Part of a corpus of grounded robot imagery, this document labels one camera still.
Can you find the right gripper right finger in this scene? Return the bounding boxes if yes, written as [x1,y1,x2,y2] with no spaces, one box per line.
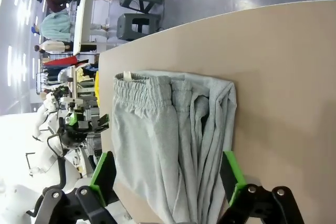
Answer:
[217,150,307,224]

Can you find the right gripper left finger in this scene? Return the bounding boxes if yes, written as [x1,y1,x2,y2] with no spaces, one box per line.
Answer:
[34,151,118,224]

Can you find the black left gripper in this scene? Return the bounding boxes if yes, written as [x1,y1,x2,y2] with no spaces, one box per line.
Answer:
[58,113,110,149]

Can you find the grey training pants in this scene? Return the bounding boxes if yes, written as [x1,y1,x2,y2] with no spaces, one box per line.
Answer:
[111,70,238,224]

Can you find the yellow panel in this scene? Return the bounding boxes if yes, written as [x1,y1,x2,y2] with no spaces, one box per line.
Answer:
[94,70,101,108]

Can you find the red cloth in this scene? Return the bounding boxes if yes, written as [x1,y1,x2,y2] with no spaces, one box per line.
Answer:
[43,55,78,67]

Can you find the person in white shirt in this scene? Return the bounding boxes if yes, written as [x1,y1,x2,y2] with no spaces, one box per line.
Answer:
[34,40,73,53]

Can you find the person in teal hoodie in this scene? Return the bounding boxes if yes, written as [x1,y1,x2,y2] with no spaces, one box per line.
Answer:
[40,11,72,42]

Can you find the small white table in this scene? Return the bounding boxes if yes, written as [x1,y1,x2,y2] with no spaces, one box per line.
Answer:
[72,0,116,56]

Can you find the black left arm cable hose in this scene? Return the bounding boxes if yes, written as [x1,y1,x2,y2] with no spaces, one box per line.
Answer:
[46,132,68,191]

